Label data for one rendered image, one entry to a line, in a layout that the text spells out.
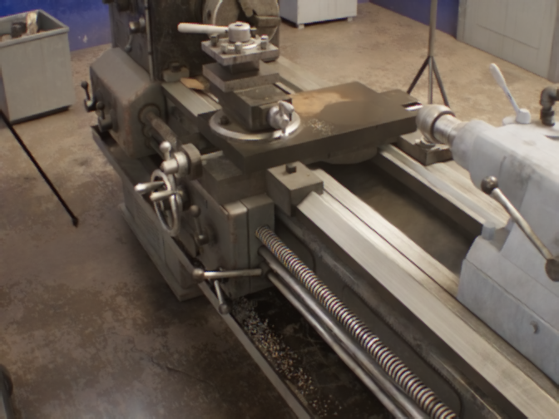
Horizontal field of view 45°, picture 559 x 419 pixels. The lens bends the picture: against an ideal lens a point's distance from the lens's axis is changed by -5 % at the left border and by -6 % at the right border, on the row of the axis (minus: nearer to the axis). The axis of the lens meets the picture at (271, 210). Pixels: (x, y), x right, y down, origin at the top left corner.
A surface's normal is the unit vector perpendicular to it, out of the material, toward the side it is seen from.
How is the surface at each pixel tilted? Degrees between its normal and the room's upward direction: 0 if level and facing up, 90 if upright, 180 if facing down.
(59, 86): 90
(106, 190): 0
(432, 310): 36
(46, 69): 90
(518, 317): 90
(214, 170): 0
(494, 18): 90
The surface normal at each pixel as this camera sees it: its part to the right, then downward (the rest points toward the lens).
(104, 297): -0.01, -0.86
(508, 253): -0.81, -0.12
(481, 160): -0.88, 0.18
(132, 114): 0.47, 0.45
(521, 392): -0.53, -0.55
